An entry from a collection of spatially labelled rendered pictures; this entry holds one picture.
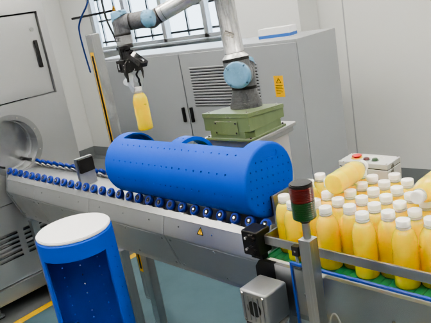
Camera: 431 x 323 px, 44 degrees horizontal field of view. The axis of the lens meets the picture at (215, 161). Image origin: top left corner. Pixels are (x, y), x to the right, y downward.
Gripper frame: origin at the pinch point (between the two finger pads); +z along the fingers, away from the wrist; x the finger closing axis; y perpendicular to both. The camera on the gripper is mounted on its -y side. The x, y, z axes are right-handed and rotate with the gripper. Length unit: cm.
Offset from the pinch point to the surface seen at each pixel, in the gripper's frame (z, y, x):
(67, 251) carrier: 43, -34, 69
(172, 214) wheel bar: 51, -29, 18
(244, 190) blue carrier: 33, -76, 20
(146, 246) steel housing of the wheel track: 72, -2, 16
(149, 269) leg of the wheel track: 98, 23, 1
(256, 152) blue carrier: 22, -76, 11
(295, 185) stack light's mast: 18, -118, 44
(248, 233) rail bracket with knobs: 44, -84, 30
